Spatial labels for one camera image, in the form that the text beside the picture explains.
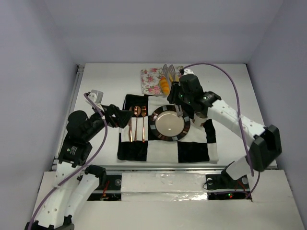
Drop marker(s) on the white foil covered block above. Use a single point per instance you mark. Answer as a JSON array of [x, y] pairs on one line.
[[163, 186]]

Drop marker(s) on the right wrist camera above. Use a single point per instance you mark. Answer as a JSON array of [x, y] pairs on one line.
[[186, 72]]

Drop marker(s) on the copper fork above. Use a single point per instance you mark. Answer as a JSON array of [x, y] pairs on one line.
[[143, 113]]

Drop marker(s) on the aluminium frame rail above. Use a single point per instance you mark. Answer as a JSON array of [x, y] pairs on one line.
[[71, 106]]

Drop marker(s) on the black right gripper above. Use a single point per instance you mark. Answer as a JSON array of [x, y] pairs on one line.
[[174, 93]]

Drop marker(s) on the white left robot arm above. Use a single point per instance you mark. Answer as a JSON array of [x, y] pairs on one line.
[[76, 178]]

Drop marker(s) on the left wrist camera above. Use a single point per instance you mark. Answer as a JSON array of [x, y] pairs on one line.
[[95, 96]]

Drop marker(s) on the orange striped croissant bread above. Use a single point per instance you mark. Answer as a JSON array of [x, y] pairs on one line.
[[164, 86]]

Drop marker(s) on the dark rimmed beige plate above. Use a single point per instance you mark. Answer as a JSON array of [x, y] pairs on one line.
[[165, 125]]

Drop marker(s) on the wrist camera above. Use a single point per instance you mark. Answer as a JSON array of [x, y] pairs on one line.
[[186, 72], [95, 96]]

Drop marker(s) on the floral rectangular tray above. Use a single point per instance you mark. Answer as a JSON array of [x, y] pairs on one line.
[[150, 81]]

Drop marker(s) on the black white checkered cloth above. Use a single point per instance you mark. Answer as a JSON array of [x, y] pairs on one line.
[[198, 146]]

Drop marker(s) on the white steel cup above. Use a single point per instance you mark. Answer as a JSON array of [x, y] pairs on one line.
[[199, 119]]

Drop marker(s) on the copper spoon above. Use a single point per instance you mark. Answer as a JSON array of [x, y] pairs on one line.
[[137, 112]]

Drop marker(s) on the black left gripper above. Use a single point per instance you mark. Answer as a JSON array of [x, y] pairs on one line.
[[111, 113]]

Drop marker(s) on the copper table knife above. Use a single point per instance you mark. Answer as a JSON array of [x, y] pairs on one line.
[[130, 127]]

